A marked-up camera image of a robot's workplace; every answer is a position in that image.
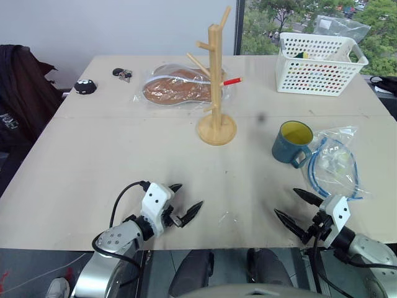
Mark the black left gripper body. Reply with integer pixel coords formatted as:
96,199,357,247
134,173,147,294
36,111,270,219
161,203,182,229

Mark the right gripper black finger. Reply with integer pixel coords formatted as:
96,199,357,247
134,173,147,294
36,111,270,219
293,187,324,208
274,209,311,245

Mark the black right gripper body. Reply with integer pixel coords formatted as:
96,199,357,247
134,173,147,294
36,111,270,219
306,207,334,249

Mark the wooden mug tree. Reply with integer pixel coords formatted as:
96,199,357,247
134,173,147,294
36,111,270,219
185,6,244,147

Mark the dark rounded shape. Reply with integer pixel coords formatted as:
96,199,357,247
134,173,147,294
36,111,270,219
168,249,215,298
246,248,294,293

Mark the blue mug with yellow inside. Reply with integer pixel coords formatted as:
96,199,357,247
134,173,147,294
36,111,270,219
272,120,314,169

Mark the grey curved body shell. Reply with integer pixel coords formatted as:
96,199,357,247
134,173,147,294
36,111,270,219
168,282,314,298

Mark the brown shoe insole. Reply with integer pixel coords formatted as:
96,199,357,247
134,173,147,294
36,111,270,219
151,64,226,85
143,77,218,107

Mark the clear bag with insoles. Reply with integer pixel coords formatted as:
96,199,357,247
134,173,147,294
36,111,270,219
133,63,232,109

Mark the white perforated plastic basket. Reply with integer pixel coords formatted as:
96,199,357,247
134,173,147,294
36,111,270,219
275,32,370,97

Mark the black key fob with keys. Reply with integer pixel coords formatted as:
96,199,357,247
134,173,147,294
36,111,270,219
112,67,134,83

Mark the white shoe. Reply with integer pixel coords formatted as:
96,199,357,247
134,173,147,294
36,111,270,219
46,277,71,298

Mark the black round toy with eyes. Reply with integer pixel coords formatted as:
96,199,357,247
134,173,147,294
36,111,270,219
74,79,97,95

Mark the black bag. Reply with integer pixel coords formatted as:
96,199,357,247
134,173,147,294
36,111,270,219
368,75,397,94

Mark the crumpled clear plastic bag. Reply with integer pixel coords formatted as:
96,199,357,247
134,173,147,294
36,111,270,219
314,14,372,45

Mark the dark jacket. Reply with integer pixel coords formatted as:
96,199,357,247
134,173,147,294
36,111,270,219
0,44,63,153

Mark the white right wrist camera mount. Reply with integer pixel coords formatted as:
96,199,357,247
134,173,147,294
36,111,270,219
319,194,353,249

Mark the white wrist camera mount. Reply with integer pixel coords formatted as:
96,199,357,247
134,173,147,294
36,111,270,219
319,194,353,249
141,183,176,238

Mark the blue network cable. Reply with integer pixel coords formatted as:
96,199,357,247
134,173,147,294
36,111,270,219
307,136,364,200

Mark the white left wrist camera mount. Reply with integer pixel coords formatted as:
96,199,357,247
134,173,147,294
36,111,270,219
141,183,176,238

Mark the clear bag with cable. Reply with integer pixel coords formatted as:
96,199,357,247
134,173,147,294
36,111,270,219
306,125,372,201

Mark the thin white cable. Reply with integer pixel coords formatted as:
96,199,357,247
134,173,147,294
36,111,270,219
0,252,88,294

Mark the dark window frame post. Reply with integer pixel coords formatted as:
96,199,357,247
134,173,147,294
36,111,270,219
233,0,246,56

